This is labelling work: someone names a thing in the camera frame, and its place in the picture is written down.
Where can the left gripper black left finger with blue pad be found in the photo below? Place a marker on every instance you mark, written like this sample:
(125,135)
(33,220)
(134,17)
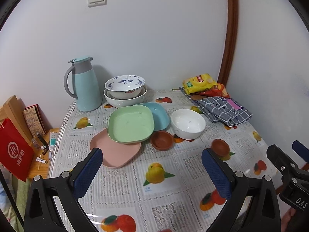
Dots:
(41,213)

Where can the blue square plate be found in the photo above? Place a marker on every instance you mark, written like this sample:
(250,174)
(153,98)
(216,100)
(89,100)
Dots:
(161,119)

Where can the patterned gift box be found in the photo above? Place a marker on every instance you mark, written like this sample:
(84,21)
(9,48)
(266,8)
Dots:
(34,121)

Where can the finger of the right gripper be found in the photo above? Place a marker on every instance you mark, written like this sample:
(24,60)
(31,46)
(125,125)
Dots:
(301,150)
(282,161)

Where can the brown wooden door frame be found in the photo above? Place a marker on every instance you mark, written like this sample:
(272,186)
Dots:
(230,41)

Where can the small white tube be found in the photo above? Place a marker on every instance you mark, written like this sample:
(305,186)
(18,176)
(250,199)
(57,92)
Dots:
(40,160)

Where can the small brown clay bowl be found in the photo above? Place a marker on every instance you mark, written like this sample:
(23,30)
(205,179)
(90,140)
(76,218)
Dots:
(161,140)

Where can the pink square plate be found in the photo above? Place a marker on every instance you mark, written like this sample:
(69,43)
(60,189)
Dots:
(115,155)

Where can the grey checked cloth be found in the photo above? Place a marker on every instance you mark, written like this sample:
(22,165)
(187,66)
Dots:
(220,109)

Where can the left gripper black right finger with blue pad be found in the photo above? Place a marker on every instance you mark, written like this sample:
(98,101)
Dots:
(263,213)

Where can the small black bottle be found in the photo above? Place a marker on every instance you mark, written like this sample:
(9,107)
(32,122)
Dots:
(45,146)

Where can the green square plate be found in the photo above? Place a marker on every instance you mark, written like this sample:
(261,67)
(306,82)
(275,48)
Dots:
(131,124)

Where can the large white ceramic bowl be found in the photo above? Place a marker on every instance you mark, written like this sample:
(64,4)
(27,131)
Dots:
(128,102)

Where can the blue crane pattern bowl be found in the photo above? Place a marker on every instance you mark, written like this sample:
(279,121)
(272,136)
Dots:
(125,87)

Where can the white teal tube box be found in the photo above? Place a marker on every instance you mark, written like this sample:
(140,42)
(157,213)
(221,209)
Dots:
(52,140)

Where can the light blue thermos jug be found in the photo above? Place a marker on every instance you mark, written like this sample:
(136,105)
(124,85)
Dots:
(81,83)

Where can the yellow chips bag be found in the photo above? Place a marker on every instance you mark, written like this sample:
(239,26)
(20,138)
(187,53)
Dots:
(198,83)

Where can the red snack bag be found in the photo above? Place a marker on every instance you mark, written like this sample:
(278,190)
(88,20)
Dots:
(216,90)

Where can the red paper bag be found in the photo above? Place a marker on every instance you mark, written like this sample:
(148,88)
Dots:
(16,154)

